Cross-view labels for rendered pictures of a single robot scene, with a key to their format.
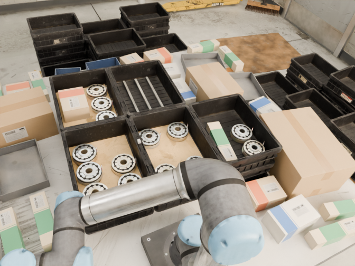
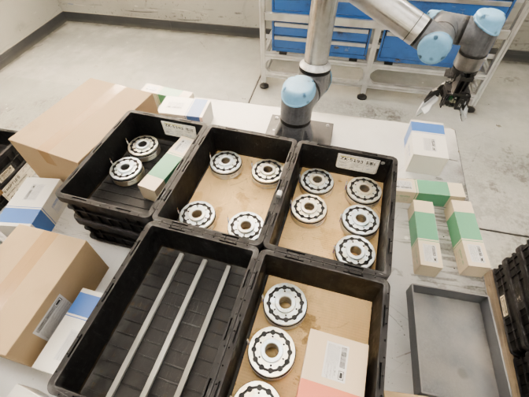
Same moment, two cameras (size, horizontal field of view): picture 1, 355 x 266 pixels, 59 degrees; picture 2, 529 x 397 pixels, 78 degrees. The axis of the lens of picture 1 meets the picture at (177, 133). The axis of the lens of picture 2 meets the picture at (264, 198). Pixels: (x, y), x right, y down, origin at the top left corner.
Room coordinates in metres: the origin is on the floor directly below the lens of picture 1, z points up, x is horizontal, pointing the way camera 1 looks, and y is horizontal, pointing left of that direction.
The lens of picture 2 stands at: (1.29, 0.53, 1.61)
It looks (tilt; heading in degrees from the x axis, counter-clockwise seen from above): 51 degrees down; 226
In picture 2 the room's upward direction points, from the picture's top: 2 degrees counter-clockwise
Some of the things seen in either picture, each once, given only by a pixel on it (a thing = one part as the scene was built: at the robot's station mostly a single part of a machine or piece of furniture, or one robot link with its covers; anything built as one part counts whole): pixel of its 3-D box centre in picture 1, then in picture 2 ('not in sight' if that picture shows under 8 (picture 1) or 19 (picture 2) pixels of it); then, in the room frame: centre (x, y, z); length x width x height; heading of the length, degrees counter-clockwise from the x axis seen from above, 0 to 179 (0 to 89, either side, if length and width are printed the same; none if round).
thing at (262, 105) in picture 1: (265, 114); (35, 209); (1.37, -0.50, 0.74); 0.20 x 0.12 x 0.09; 40
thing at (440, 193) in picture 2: not in sight; (423, 192); (0.40, 0.40, 0.73); 0.24 x 0.06 x 0.06; 126
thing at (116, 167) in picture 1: (123, 162); (308, 208); (0.81, 0.21, 0.86); 0.10 x 0.10 x 0.01
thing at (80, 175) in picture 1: (89, 171); (360, 219); (0.74, 0.34, 0.86); 0.10 x 0.10 x 0.01
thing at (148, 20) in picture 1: (144, 33); not in sight; (2.75, 0.44, 0.37); 0.40 x 0.30 x 0.45; 121
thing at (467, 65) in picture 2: not in sight; (470, 61); (0.22, 0.31, 1.10); 0.08 x 0.08 x 0.05
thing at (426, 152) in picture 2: not in sight; (424, 146); (0.20, 0.30, 0.74); 0.20 x 0.12 x 0.09; 31
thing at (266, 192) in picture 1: (262, 193); not in sight; (0.82, -0.43, 0.74); 0.16 x 0.12 x 0.07; 115
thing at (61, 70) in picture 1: (68, 82); not in sight; (1.44, 0.68, 0.74); 0.20 x 0.15 x 0.07; 18
